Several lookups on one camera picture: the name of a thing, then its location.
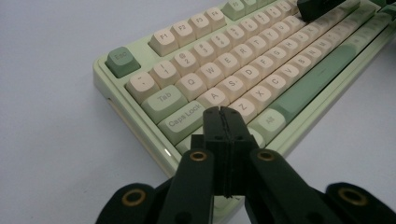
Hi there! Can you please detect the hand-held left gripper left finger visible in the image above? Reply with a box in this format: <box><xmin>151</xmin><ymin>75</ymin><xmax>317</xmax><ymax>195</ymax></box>
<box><xmin>157</xmin><ymin>106</ymin><xmax>233</xmax><ymax>224</ymax></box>

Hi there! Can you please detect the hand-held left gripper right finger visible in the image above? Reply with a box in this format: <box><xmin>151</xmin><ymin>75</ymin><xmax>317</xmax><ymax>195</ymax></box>
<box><xmin>221</xmin><ymin>106</ymin><xmax>344</xmax><ymax>224</ymax></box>

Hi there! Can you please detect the green and cream keyboard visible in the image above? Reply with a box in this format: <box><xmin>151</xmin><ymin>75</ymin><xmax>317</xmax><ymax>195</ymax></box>
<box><xmin>92</xmin><ymin>0</ymin><xmax>396</xmax><ymax>218</ymax></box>

